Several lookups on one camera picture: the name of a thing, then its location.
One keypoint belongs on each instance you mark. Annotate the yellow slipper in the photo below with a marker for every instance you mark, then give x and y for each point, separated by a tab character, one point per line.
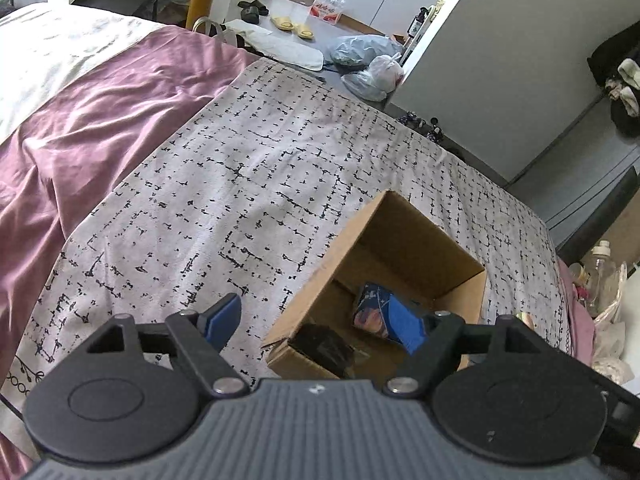
304	31
282	22

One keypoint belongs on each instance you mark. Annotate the clear plastic bottle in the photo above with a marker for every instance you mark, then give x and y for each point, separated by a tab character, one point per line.
599	275

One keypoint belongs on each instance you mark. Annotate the brown cardboard box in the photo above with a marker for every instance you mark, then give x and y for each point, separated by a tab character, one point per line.
400	240

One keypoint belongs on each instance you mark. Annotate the black and brown chair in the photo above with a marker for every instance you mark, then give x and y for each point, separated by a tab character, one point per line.
607	210

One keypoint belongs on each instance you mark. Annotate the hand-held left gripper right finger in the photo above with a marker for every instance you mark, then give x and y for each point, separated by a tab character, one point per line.
407	326

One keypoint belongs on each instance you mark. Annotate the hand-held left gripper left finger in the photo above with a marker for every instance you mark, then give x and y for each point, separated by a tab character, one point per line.
226	316

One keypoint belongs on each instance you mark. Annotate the pack of water bottles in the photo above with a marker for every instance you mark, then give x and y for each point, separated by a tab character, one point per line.
327	9

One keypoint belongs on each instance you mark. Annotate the small clear jar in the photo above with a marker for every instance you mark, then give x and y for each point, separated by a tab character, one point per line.
577	280

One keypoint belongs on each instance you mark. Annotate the white floor mat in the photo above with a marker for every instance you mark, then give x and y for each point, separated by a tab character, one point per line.
280	45

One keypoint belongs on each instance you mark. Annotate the grey plastic bag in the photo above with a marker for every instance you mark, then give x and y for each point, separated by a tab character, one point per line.
362	50

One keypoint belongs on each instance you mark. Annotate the cream white blanket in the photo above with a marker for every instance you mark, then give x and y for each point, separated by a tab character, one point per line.
50	50

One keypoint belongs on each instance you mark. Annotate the hanging black and white clothes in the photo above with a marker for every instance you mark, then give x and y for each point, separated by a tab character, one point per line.
617	90

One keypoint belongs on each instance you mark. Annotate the purple bed sheet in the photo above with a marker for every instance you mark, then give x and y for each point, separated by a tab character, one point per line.
100	125

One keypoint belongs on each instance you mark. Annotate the blue patterned soft packet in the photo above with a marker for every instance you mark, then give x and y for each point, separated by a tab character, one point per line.
372	310

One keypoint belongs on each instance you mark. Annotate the clear plastic bag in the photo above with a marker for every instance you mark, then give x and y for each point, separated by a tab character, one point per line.
365	86

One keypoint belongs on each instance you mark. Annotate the black soft item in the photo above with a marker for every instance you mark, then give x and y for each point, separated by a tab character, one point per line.
320	347

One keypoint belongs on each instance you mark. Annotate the dark spray bottle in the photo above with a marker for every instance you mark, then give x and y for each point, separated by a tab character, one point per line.
416	24

